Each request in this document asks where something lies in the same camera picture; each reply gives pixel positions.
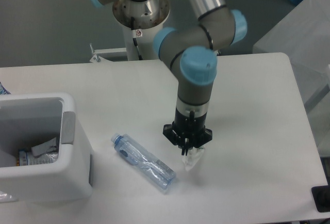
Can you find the black device at edge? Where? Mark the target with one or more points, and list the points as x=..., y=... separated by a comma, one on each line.
x=321, y=198

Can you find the translucent white box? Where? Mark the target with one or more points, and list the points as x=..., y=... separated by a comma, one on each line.
x=303, y=35

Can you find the grey wrapper in bin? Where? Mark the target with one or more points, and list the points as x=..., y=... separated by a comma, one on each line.
x=46, y=147

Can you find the crushed bottle in bin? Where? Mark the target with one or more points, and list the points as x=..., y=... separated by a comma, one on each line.
x=26, y=158

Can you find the white pedestal base frame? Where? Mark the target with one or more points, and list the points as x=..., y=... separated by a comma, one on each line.
x=108, y=52

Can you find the clear plastic wrap left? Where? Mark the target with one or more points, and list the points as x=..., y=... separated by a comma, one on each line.
x=5, y=198

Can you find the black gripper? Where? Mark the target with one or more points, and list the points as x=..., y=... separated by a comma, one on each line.
x=186, y=130

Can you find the white trash can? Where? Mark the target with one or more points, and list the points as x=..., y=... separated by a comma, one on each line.
x=28, y=120

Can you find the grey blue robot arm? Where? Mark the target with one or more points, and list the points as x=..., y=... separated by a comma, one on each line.
x=190, y=55

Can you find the blue patterned packet left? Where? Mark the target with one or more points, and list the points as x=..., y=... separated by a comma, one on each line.
x=3, y=90

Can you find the clear blue plastic bottle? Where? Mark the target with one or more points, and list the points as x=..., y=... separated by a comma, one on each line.
x=148, y=164

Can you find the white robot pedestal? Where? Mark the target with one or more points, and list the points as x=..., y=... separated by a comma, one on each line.
x=141, y=21

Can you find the clear plastic bag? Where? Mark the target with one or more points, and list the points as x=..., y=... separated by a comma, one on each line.
x=192, y=157

